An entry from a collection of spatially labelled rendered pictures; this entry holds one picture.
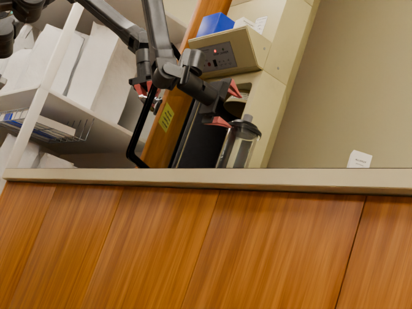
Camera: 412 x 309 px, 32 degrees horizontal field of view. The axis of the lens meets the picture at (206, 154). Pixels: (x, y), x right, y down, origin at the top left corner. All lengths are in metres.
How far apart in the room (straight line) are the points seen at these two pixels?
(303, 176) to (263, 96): 0.85
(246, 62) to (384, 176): 1.07
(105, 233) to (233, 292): 0.63
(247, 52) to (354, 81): 0.51
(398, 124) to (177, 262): 1.00
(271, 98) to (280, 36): 0.21
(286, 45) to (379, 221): 1.14
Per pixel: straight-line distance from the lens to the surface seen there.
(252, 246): 1.56
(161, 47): 2.00
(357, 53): 2.73
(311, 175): 1.47
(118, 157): 3.74
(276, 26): 2.38
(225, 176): 1.67
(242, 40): 2.31
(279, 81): 2.35
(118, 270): 1.95
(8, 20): 2.41
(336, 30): 2.88
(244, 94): 2.38
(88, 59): 3.42
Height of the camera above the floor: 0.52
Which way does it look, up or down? 15 degrees up
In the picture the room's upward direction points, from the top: 19 degrees clockwise
